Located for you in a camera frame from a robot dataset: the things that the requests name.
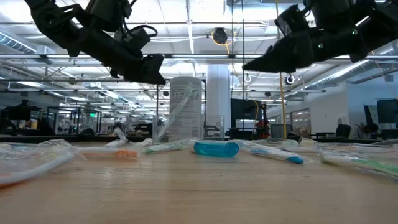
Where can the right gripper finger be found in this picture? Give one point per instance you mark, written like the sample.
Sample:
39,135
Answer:
280,65
292,46

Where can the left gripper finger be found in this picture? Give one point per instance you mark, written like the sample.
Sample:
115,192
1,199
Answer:
154,77
149,63

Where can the orange toothbrush yellow bristles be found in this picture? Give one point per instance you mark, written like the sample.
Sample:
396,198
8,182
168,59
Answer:
118,137

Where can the blue toothbrush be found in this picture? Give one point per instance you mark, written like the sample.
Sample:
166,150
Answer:
280,154
18,146

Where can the blue mouthwash bottle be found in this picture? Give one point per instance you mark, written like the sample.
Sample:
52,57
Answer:
216,149

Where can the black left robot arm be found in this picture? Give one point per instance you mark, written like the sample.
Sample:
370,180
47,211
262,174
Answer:
53,21

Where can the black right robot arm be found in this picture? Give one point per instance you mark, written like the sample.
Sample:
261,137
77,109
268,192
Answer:
373,25

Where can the long ceiling light strip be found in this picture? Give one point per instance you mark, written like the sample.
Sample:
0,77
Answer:
199,56

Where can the black monitor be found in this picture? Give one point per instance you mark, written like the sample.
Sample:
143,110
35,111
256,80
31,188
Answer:
387,110
245,110

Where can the red black machine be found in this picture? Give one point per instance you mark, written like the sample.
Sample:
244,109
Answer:
263,126

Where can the grey bin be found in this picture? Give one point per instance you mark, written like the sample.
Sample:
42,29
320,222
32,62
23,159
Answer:
278,130

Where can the clear acrylic organizer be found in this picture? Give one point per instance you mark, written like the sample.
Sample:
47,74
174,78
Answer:
217,119

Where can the black office chair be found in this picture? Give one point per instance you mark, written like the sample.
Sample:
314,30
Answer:
343,131

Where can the person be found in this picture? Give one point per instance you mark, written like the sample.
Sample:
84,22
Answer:
360,132

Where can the dark robot workstation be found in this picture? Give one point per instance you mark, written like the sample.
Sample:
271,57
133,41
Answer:
18,112

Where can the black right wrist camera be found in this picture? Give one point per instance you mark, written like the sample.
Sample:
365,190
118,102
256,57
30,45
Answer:
292,21

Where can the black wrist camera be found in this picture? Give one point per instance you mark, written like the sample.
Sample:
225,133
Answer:
292,21
136,37

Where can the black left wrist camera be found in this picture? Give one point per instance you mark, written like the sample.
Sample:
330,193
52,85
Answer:
136,37

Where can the silver ventilation duct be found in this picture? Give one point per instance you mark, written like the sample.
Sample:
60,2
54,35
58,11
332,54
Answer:
15,43

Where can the black metal rig frame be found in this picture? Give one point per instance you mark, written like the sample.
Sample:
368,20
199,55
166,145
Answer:
62,139

